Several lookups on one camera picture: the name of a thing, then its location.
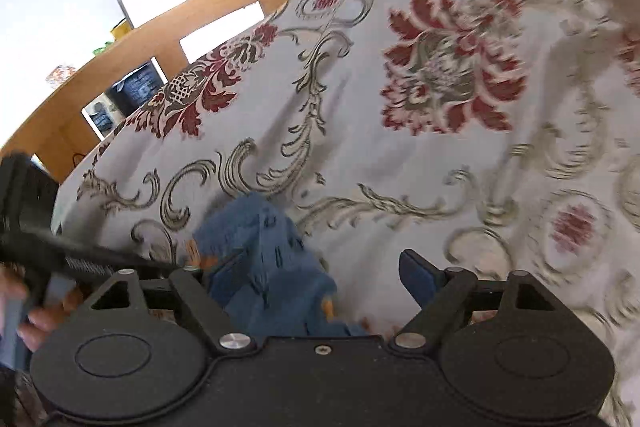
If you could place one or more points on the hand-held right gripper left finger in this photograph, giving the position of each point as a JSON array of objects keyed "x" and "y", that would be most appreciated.
[{"x": 190, "y": 293}]

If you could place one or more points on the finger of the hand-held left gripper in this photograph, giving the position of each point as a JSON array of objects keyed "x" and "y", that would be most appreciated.
[{"x": 85, "y": 254}]

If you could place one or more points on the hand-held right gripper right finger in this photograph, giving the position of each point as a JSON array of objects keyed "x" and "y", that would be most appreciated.
[{"x": 419, "y": 278}]

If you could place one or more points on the blue pants with orange print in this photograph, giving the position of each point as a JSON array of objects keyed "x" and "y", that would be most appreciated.
[{"x": 265, "y": 257}]

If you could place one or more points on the person's left hand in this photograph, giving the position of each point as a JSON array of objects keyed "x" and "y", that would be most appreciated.
[{"x": 50, "y": 322}]

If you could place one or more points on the white floral bed blanket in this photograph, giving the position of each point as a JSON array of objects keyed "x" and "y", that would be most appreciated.
[{"x": 400, "y": 187}]

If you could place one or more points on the black printed box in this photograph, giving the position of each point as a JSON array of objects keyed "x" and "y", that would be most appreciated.
[
  {"x": 100, "y": 119},
  {"x": 137, "y": 88}
]

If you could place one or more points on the small patterned container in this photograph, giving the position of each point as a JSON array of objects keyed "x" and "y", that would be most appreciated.
[{"x": 60, "y": 74}]

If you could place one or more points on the green plastic object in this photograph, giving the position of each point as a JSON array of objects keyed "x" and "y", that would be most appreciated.
[{"x": 107, "y": 42}]

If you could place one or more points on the wooden bed frame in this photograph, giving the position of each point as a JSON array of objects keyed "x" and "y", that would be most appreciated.
[{"x": 150, "y": 39}]

